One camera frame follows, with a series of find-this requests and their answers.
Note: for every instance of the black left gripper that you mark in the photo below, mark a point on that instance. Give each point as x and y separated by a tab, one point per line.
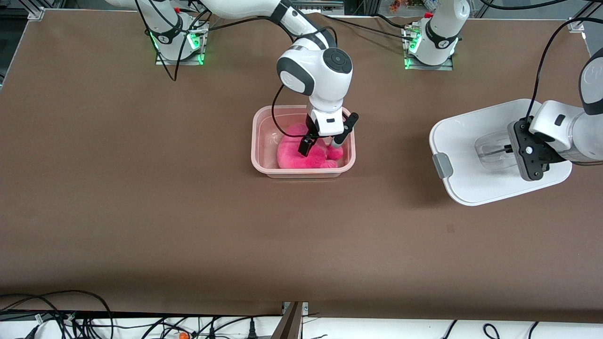
508	149

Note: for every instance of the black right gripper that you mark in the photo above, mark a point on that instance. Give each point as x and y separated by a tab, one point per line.
311	127

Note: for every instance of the pink plush toy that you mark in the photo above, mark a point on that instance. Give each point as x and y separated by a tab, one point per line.
292	153

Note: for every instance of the white box lid grey latches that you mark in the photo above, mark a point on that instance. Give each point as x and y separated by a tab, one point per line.
466	141

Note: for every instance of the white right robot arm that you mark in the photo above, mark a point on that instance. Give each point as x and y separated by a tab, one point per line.
325	75

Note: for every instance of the pink translucent plastic box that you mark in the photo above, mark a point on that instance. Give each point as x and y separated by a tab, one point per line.
264	141

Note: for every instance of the black power plug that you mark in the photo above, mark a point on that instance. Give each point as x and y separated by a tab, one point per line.
252	329

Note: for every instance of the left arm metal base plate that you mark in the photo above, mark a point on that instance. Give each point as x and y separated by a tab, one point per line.
431	66

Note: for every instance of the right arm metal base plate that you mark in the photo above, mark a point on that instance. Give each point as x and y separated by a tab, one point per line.
181	60

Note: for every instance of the metal frame post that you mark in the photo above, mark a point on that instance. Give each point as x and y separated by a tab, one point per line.
288	322

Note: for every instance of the metal corner bracket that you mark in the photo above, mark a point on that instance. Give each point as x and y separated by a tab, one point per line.
36	13

